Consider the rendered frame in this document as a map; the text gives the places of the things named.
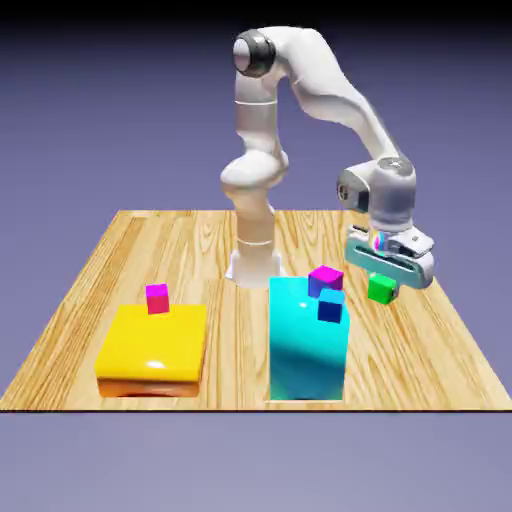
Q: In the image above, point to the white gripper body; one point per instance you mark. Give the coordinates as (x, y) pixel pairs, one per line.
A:
(416, 268)

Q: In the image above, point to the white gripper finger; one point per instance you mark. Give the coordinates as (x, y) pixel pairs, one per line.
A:
(394, 291)

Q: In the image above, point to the small green cube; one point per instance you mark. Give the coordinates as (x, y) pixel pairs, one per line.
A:
(380, 288)

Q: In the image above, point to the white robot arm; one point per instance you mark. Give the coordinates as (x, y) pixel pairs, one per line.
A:
(320, 80)

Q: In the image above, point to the small blue cube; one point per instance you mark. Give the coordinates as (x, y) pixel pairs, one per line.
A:
(331, 306)

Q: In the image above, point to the small purple cube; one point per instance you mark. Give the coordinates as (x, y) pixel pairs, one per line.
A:
(326, 278)

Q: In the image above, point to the small red cube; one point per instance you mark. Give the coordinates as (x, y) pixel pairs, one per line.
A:
(157, 300)

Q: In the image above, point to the large cyan box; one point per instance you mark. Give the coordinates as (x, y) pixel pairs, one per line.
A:
(306, 348)

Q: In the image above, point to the large yellow box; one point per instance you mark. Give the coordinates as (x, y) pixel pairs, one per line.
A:
(152, 344)

